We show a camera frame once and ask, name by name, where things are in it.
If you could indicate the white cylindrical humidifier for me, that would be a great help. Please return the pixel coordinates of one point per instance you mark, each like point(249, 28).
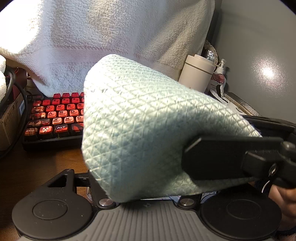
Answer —
point(196, 73)

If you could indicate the large white terry towel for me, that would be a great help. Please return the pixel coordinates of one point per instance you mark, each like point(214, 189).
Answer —
point(58, 42)

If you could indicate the red keycap black keyboard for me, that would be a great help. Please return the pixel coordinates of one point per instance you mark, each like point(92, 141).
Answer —
point(56, 118)

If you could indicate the cardboard box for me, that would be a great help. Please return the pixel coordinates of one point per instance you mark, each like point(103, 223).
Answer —
point(10, 121)

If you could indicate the right hand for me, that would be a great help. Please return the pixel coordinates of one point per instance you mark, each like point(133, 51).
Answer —
point(285, 199)

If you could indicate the light green waffle cloth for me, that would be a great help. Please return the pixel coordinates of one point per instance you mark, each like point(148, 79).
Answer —
point(136, 123)

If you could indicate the white pump bottle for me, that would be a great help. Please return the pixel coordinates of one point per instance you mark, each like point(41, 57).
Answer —
point(218, 77)

